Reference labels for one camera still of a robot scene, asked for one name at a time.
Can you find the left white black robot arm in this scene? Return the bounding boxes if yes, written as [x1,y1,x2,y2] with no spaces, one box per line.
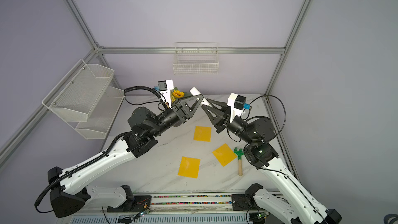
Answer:
[34,93,206,218]

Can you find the white mesh lower shelf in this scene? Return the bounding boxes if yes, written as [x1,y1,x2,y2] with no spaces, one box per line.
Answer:
[75,87,124,140]

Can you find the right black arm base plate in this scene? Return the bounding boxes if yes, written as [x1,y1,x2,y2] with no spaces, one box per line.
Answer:
[231,194,269,211]

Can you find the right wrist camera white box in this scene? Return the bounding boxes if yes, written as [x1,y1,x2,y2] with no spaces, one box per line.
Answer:
[227,93,250,123]

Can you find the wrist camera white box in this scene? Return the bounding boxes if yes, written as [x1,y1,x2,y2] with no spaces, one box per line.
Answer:
[227,93,250,123]
[158,79,174,107]

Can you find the white wire wall basket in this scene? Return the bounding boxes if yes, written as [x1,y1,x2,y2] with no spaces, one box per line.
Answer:
[173,42,219,75]

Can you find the white mesh shelf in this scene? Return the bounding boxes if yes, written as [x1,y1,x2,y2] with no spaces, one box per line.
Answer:
[75,87,124,140]
[42,60,114,122]

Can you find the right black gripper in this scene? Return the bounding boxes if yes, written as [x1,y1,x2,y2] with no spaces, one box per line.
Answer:
[206,100,256,145]

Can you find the green head wooden hammer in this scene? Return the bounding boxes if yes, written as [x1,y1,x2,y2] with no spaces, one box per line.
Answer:
[234,147,244,176]

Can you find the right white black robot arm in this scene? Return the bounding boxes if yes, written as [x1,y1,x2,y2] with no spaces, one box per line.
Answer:
[202,94,342,224]

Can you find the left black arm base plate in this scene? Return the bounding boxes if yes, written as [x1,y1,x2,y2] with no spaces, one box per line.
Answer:
[106,195,152,213]

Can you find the white mesh upper shelf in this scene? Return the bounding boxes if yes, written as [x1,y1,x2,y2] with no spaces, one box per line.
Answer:
[42,60,114,122]

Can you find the yellow envelope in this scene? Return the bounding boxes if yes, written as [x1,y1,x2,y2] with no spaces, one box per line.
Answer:
[177,157,201,178]
[193,126,212,142]
[212,144,237,167]

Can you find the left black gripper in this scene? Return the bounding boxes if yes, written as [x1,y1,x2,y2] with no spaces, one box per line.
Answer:
[149,94,202,139]

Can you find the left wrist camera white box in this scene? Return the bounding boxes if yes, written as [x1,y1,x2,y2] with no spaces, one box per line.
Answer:
[158,79,174,107]

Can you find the yellow artificial flowers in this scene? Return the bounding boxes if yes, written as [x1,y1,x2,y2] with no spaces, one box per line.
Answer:
[170,88,186,103]

